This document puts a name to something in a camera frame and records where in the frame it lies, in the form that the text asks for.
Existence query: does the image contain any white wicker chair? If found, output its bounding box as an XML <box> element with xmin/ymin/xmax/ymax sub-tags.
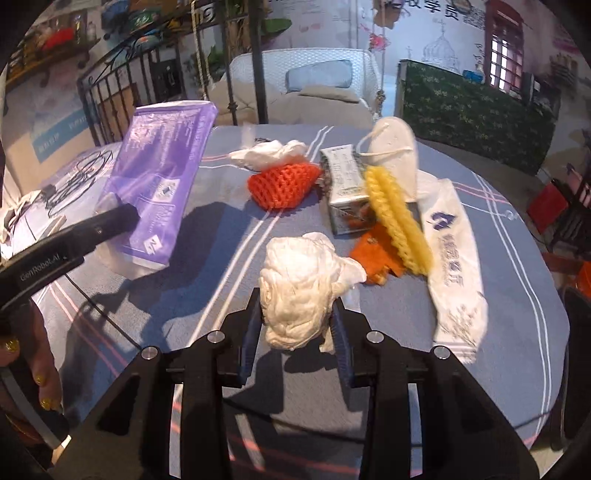
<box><xmin>228</xmin><ymin>48</ymin><xmax>384</xmax><ymax>125</ymax></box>

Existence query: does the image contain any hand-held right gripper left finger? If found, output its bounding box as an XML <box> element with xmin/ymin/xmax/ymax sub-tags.
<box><xmin>60</xmin><ymin>287</ymin><xmax>266</xmax><ymax>480</ymax></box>

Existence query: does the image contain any wooden wall shelf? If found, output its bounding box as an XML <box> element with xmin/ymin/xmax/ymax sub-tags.
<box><xmin>4</xmin><ymin>14</ymin><xmax>103</xmax><ymax>88</ymax></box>

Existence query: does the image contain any yellow foam net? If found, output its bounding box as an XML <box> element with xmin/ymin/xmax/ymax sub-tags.
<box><xmin>365</xmin><ymin>166</ymin><xmax>435</xmax><ymax>278</ymax></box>

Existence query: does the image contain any red bag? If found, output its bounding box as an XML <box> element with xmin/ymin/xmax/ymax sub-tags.
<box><xmin>526</xmin><ymin>182</ymin><xmax>570</xmax><ymax>234</ymax></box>

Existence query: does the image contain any blue cushion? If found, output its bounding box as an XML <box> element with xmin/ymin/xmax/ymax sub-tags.
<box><xmin>286</xmin><ymin>61</ymin><xmax>354</xmax><ymax>92</ymax></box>

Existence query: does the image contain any black metal pole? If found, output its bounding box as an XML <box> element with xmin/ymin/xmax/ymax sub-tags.
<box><xmin>250</xmin><ymin>0</ymin><xmax>269</xmax><ymax>125</ymax></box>

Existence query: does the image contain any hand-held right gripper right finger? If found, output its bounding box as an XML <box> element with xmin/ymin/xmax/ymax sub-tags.
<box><xmin>329</xmin><ymin>298</ymin><xmax>542</xmax><ymax>480</ymax></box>

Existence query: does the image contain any small white tissue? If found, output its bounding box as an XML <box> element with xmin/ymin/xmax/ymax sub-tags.
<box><xmin>228</xmin><ymin>140</ymin><xmax>309</xmax><ymax>172</ymax></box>

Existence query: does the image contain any blue white sign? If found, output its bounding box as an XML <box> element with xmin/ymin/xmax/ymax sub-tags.
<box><xmin>32</xmin><ymin>111</ymin><xmax>93</xmax><ymax>163</ymax></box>

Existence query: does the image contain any black iron railing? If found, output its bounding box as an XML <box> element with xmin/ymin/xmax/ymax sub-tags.
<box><xmin>76</xmin><ymin>41</ymin><xmax>185</xmax><ymax>148</ymax></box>

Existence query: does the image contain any person's left hand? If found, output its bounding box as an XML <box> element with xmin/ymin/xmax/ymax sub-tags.
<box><xmin>0</xmin><ymin>300</ymin><xmax>64</xmax><ymax>412</ymax></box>

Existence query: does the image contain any large white tissue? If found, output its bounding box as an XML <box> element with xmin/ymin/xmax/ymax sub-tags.
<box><xmin>259</xmin><ymin>232</ymin><xmax>368</xmax><ymax>354</ymax></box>

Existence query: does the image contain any white face mask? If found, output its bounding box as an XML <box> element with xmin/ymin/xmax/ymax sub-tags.
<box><xmin>358</xmin><ymin>116</ymin><xmax>419</xmax><ymax>201</ymax></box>

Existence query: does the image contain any small printed carton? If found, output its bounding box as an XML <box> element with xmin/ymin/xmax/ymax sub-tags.
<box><xmin>320</xmin><ymin>144</ymin><xmax>377</xmax><ymax>236</ymax></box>

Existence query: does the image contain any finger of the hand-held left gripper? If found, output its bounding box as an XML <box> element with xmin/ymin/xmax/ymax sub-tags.
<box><xmin>90</xmin><ymin>203</ymin><xmax>140</xmax><ymax>247</ymax></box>

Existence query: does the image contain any green patterned counter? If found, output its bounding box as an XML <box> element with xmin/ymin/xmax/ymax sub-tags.
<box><xmin>397</xmin><ymin>59</ymin><xmax>557</xmax><ymax>176</ymax></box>

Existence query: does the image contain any black power cable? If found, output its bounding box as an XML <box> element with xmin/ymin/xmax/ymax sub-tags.
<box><xmin>42</xmin><ymin>150</ymin><xmax>114</xmax><ymax>217</ymax></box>

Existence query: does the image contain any purple plastic packet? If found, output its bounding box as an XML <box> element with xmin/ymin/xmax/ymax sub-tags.
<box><xmin>95</xmin><ymin>100</ymin><xmax>219</xmax><ymax>280</ymax></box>

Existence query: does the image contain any orange foam net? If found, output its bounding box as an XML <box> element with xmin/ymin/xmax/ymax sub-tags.
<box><xmin>248</xmin><ymin>161</ymin><xmax>323</xmax><ymax>212</ymax></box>

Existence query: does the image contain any white printed plastic bag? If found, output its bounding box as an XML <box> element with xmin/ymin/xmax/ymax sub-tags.
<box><xmin>416</xmin><ymin>171</ymin><xmax>490</xmax><ymax>365</ymax></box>

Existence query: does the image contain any black box appliance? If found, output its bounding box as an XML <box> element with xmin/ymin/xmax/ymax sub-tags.
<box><xmin>526</xmin><ymin>74</ymin><xmax>560</xmax><ymax>103</ymax></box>

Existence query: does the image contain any blue striped tablecloth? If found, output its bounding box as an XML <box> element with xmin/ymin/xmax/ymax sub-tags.
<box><xmin>32</xmin><ymin>124</ymin><xmax>571</xmax><ymax>480</ymax></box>

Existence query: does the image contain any black metal rack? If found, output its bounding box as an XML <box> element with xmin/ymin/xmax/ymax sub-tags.
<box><xmin>547</xmin><ymin>164</ymin><xmax>591</xmax><ymax>252</ymax></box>

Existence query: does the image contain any beige seat cushion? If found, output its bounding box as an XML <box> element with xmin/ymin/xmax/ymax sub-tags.
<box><xmin>212</xmin><ymin>74</ymin><xmax>372</xmax><ymax>125</ymax></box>

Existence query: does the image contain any red window frame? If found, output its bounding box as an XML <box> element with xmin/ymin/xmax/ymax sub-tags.
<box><xmin>482</xmin><ymin>0</ymin><xmax>528</xmax><ymax>90</ymax></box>

